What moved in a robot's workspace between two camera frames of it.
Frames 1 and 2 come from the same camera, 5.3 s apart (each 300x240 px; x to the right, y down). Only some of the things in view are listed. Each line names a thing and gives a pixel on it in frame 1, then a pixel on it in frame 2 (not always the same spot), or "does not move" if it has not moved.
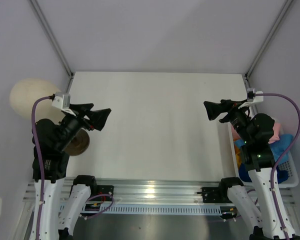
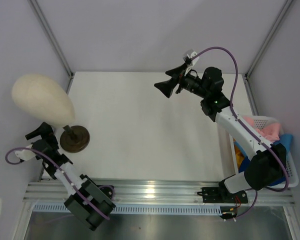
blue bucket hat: (279, 148) does not move
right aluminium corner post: (283, 11) does not move
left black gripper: (97, 117) → (46, 133)
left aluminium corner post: (47, 28) does not move
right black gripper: (213, 109) → (168, 86)
